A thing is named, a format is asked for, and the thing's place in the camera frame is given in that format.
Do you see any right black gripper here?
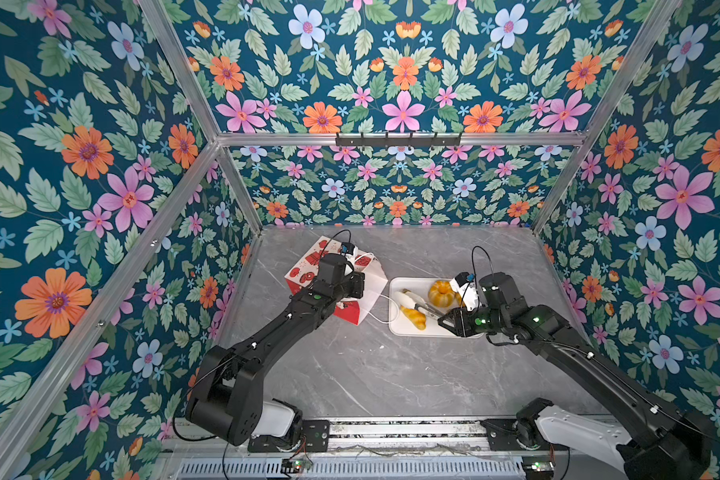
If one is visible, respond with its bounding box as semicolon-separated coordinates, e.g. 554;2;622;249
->
435;304;508;338

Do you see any yellow striped croissant bread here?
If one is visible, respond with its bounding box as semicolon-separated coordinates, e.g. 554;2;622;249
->
428;280;461;310

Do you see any red white paper bag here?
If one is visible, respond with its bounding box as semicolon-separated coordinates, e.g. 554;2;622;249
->
284;236;389;326

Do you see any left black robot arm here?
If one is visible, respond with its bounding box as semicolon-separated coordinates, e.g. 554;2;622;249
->
185;253;365;446

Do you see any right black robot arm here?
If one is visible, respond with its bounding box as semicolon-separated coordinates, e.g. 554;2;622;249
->
393;272;714;479

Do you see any white rectangular tray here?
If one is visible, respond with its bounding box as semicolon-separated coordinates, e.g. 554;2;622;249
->
388;277;484;338

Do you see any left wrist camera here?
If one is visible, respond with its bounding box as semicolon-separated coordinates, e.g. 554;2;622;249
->
337;241;357;257

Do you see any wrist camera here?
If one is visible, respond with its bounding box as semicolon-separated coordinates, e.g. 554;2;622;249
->
449;272;480;311
337;241;357;257

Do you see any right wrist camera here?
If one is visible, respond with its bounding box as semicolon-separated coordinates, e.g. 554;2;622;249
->
449;272;480;311

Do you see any black hook rail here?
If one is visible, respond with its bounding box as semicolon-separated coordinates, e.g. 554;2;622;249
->
335;132;462;149

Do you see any aluminium front rail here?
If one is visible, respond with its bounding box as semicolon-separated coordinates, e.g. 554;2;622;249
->
156;415;572;474

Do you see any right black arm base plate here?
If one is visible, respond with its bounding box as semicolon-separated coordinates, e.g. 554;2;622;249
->
479;418;550;451

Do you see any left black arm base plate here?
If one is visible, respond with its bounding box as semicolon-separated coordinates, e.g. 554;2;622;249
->
247;419;331;454

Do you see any white slotted cable duct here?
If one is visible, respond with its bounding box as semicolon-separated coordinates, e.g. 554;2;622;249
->
175;457;526;479

